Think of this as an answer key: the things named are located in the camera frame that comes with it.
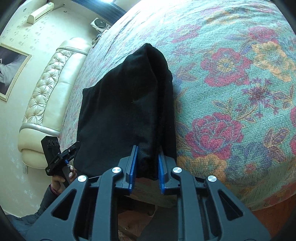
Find black pants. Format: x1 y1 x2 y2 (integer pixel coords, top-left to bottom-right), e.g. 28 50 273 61
74 44 177 180

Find person left forearm dark sleeve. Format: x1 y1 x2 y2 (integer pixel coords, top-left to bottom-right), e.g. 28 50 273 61
6 183 63 238

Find person left hand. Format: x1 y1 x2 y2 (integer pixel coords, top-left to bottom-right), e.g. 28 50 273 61
50 165 77 195

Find cream tufted leather headboard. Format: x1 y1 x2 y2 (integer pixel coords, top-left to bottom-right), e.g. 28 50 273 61
18 38 91 169

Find white box fan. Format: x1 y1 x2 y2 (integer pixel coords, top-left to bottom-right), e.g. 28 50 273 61
90 18 111 33

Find floral bedspread bed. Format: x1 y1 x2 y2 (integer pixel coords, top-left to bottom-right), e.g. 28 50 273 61
60 1 295 210

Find left blue curtain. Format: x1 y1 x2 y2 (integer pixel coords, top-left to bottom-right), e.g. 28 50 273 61
73 0 126 24

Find framed wall picture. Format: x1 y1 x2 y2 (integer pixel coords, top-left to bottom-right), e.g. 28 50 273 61
1 43 31 102

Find white wall air conditioner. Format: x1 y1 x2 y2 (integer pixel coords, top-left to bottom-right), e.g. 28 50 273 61
27 2 54 25

